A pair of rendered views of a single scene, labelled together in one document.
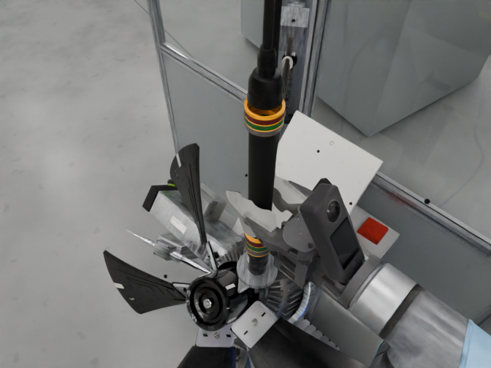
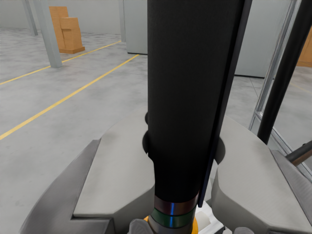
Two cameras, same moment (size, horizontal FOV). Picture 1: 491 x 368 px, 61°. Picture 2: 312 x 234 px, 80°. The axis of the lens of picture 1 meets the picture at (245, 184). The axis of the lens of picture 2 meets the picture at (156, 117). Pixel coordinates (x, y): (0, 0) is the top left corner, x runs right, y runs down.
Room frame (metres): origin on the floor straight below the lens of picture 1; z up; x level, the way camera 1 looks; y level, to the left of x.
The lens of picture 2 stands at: (0.28, -0.07, 1.70)
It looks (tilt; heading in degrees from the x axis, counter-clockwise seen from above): 31 degrees down; 49
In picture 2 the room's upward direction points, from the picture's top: 1 degrees clockwise
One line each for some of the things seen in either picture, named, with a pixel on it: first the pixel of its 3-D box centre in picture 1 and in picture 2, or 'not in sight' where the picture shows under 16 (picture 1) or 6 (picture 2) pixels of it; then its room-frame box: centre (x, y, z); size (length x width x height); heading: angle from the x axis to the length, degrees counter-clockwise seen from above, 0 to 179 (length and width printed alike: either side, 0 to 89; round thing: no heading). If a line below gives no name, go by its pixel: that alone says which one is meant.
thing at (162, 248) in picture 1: (164, 250); not in sight; (0.59, 0.22, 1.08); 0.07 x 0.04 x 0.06; 56
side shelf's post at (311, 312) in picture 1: (319, 282); not in sight; (0.82, -0.32, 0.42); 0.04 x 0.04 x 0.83; 46
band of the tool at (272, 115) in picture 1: (264, 115); not in sight; (0.34, -0.02, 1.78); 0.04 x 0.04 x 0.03
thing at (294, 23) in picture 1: (293, 28); not in sight; (0.96, -0.12, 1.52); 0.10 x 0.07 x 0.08; 171
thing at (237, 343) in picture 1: (245, 353); not in sight; (0.36, 0.00, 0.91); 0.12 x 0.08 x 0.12; 136
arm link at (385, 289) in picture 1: (381, 294); not in sight; (0.21, -0.16, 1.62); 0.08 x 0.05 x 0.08; 136
